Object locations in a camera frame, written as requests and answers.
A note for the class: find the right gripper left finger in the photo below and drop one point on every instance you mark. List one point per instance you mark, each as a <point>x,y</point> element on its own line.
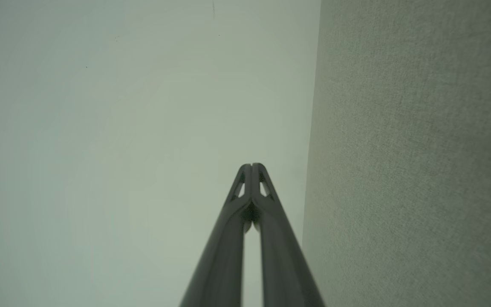
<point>222,256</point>

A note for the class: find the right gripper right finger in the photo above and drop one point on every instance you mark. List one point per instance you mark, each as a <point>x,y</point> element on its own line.
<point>284,264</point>

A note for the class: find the grey fabric sofa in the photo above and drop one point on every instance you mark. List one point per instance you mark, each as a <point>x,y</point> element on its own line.
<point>407,149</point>

